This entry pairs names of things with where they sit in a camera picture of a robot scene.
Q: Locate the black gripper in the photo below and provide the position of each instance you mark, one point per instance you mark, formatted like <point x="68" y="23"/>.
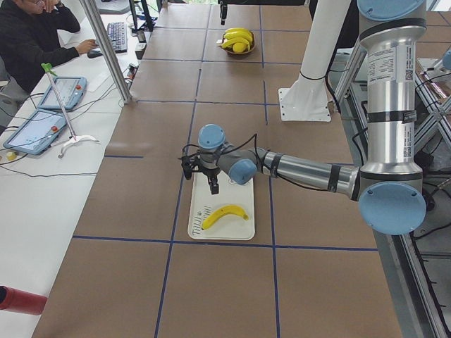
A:
<point x="223" y="13"/>
<point x="211" y="173"/>

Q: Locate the yellow banana moved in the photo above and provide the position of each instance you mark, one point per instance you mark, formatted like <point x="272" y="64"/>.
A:
<point x="223" y="211"/>
<point x="238" y="32"/>

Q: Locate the yellow banana front basket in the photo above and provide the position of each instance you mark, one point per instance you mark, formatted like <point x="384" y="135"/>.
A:
<point x="228" y="43"/>

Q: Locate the yellow pear in basket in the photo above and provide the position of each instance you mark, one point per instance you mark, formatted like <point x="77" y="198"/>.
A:
<point x="239" y="48"/>

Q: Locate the woven wicker basket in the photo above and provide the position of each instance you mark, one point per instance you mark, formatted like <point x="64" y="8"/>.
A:
<point x="231" y="52"/>

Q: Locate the white rectangular plastic tray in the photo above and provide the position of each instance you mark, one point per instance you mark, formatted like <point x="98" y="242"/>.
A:
<point x="228" y="215"/>

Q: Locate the black keyboard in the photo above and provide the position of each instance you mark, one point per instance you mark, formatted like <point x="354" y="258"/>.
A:
<point x="117" y="33"/>

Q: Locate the black computer mouse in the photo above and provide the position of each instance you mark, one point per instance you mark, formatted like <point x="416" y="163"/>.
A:
<point x="94" y="53"/>

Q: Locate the upper teach pendant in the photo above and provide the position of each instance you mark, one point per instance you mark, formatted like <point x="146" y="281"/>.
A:
<point x="70" y="89"/>

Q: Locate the teach pendant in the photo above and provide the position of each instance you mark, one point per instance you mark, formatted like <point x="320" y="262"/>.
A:
<point x="70" y="89"/>
<point x="37" y="133"/>

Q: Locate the reacher grabber stick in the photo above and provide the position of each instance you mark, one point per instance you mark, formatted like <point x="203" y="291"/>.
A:
<point x="74" y="139"/>

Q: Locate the lower teach pendant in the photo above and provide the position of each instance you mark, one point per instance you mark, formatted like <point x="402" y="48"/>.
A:
<point x="37" y="133"/>

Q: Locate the person in black sweater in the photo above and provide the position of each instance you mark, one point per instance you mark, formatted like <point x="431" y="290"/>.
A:
<point x="29" y="38"/>

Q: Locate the red fire extinguisher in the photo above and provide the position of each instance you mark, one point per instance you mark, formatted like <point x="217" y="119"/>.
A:
<point x="19" y="301"/>

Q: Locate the white pedestal column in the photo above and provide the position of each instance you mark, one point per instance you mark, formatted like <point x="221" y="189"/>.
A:
<point x="306" y="99"/>

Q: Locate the aluminium frame post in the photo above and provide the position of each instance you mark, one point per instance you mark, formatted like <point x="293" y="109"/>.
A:
<point x="94" y="18"/>

